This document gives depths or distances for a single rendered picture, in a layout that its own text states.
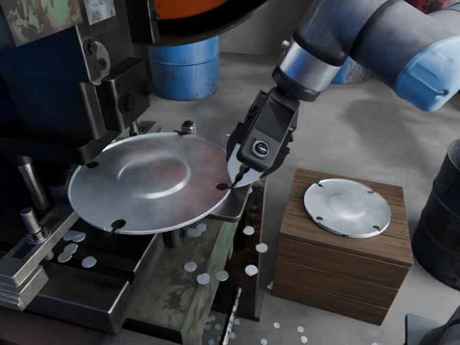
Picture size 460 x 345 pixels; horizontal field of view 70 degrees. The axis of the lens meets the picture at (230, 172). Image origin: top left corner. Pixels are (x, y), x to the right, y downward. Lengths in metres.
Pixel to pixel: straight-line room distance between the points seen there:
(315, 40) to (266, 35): 3.46
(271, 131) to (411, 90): 0.16
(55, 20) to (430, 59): 0.36
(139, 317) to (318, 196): 0.83
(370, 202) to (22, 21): 1.14
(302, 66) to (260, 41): 3.48
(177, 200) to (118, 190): 0.11
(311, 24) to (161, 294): 0.46
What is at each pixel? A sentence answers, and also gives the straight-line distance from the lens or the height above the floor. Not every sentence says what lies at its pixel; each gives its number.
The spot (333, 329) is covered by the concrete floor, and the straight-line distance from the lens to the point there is 1.35.
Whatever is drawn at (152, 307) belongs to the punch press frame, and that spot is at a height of 0.64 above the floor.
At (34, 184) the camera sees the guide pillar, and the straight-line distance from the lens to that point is 0.65.
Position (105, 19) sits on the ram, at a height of 1.04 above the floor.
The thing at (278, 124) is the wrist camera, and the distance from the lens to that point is 0.44.
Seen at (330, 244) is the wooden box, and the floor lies 0.35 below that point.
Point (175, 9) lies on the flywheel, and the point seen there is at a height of 0.99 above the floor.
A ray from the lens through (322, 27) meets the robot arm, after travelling 0.43.
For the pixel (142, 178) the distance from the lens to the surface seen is 0.60.
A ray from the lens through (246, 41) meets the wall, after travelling 3.94.
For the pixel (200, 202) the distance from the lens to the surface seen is 0.54.
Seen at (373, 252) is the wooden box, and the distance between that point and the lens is 1.12.
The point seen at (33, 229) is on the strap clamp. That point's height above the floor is 0.78.
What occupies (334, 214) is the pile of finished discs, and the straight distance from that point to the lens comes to 1.19.
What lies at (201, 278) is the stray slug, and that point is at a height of 0.65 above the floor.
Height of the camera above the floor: 1.14
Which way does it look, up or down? 36 degrees down
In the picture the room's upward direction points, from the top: straight up
